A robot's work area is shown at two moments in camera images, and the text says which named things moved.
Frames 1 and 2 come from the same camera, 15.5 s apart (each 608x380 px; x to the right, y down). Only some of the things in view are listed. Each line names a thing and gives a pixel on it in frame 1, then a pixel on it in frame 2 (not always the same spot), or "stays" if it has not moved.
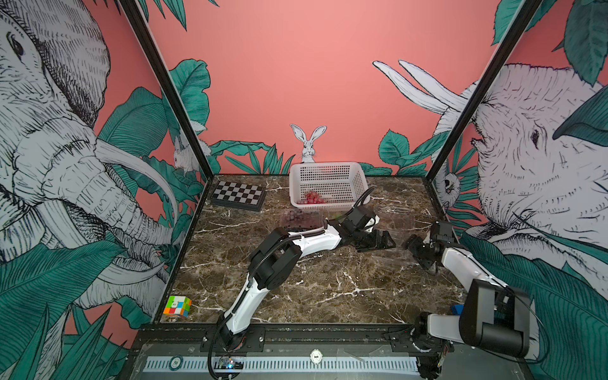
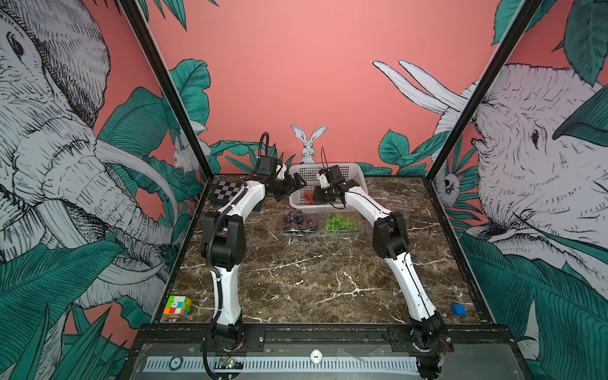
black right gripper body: (422, 250) to (326, 194)
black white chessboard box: (241, 195) stays
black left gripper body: (366, 241) to (283, 187)
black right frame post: (529, 10) stays
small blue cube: (457, 309) stays
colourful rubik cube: (178, 305) stays
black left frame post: (134, 15) stays
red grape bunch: (313, 197) stays
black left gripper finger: (387, 241) to (298, 180)
